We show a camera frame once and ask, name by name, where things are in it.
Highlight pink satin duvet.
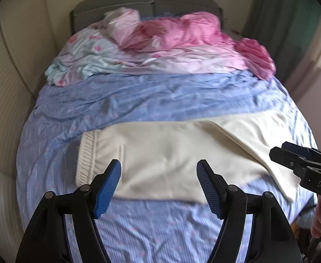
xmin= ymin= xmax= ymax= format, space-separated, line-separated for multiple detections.
xmin=115 ymin=12 xmax=276 ymax=80

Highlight blue striped floral bedsheet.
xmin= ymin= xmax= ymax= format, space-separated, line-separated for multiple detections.
xmin=16 ymin=71 xmax=316 ymax=262

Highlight light pink pillow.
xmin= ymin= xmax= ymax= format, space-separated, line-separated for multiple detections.
xmin=103 ymin=7 xmax=141 ymax=46

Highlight green curtain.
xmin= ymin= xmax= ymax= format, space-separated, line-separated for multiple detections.
xmin=243 ymin=0 xmax=321 ymax=93

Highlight grey padded headboard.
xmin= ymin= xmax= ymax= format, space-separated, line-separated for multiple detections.
xmin=69 ymin=0 xmax=224 ymax=34

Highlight right hand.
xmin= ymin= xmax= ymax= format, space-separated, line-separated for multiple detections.
xmin=310 ymin=195 xmax=321 ymax=238

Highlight cream white pants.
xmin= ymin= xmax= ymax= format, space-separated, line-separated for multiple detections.
xmin=75 ymin=110 xmax=298 ymax=203

